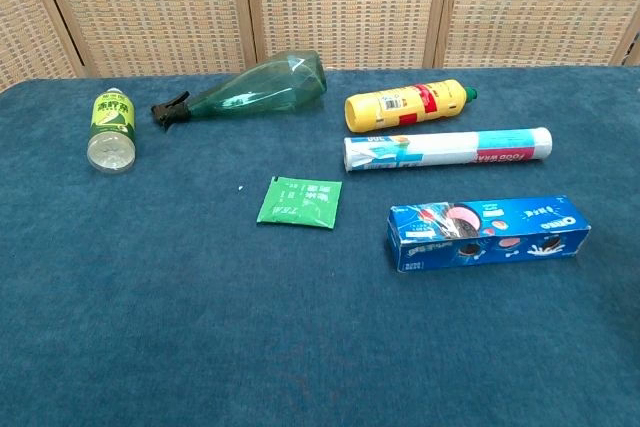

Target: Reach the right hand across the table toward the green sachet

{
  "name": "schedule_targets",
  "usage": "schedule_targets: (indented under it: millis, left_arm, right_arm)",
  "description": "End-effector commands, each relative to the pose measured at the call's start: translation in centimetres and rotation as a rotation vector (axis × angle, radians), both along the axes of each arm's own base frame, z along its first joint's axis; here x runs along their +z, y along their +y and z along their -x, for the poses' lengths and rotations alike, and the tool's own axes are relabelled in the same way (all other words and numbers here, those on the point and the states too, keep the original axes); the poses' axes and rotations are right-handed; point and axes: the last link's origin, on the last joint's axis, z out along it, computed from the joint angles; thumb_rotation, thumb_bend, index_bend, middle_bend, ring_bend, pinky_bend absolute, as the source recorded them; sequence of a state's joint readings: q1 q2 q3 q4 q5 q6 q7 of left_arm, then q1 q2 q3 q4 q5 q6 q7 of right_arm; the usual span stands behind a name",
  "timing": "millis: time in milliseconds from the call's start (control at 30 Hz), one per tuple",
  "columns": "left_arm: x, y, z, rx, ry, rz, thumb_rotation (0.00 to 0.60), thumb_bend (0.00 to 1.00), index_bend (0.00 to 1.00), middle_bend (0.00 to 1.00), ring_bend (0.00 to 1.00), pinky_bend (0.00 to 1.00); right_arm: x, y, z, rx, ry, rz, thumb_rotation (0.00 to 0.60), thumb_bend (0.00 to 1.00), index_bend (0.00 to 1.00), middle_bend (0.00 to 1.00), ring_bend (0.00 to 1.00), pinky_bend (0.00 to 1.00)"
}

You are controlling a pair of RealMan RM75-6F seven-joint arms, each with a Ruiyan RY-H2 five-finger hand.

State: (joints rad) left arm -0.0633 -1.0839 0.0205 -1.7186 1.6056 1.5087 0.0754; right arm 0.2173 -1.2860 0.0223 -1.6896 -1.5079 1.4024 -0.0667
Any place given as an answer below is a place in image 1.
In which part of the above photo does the woven bamboo screen panel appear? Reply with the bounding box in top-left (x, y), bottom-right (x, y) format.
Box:
top-left (0, 0), bottom-right (86, 94)
top-left (32, 0), bottom-right (266, 79)
top-left (612, 11), bottom-right (640, 68)
top-left (434, 0), bottom-right (640, 68)
top-left (242, 0), bottom-right (454, 71)

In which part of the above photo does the yellow bottle with green cap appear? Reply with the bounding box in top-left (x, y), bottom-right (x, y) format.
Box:
top-left (344, 78), bottom-right (479, 134)

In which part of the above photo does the small green packet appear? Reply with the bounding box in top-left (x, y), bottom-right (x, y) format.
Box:
top-left (256, 175), bottom-right (344, 231)

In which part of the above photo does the green label tea bottle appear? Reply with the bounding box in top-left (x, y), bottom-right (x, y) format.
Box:
top-left (86, 87), bottom-right (137, 174)

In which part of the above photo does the blue Oreo cookie box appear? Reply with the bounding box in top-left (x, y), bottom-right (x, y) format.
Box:
top-left (385, 194), bottom-right (592, 274)

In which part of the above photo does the white toothpaste tube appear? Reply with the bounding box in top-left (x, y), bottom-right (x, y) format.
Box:
top-left (342, 126), bottom-right (554, 176)

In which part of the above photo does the green plastic spray bottle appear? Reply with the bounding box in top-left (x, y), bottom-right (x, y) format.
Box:
top-left (151, 50), bottom-right (329, 132)

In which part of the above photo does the blue carpet table cover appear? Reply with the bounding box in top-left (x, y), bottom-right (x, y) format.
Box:
top-left (0, 65), bottom-right (640, 427)

